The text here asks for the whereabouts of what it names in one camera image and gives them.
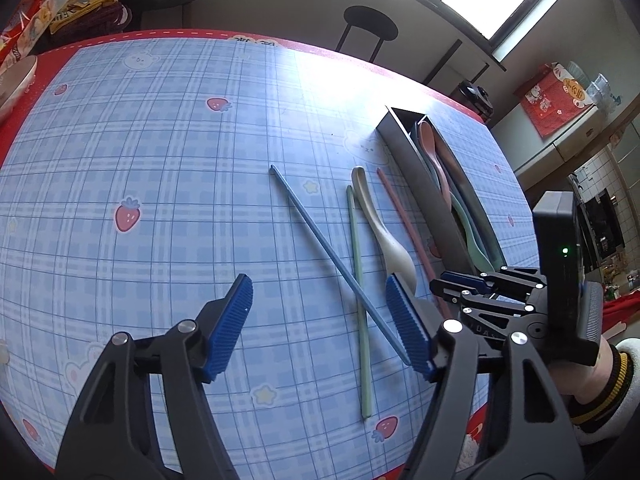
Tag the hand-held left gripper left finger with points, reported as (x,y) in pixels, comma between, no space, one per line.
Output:
(230,325)

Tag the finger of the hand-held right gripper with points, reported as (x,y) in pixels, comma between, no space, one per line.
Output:
(462,279)
(480,310)

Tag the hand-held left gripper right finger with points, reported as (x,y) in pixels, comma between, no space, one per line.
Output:
(407,330)

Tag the pink chopstick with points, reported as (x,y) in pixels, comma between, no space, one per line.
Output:
(405,220)

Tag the metal utensil holder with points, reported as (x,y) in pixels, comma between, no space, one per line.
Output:
(425,185)

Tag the blue chopstick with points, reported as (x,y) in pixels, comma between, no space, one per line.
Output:
(325,245)

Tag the pink spoon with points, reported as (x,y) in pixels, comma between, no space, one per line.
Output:
(432,150)

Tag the person's right forearm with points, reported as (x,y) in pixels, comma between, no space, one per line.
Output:
(600,390)

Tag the green spoon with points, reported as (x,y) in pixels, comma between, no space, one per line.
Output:
(472,240)

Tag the dark screen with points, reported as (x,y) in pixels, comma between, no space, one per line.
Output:
(600,225)

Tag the green chopstick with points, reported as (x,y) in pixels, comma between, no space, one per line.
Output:
(357,285)

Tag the beige spoon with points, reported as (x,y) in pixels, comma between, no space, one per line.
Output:
(395,255)

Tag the white cabinet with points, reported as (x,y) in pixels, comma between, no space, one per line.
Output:
(575,145)

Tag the blue plaid tablecloth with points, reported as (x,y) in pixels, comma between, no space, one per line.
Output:
(175,185)

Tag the red printed cloth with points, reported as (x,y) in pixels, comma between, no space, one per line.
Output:
(550,100)

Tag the black stool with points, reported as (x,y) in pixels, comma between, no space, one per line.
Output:
(370,22)

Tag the shallow white bowl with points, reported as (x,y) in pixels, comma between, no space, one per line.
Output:
(15,82)

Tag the dark chair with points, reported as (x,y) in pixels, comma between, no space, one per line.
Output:
(160,4)

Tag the clear snack packet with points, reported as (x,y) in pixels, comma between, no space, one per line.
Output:
(37,20)

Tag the red snack bag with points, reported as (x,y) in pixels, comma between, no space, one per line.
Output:
(7,35)

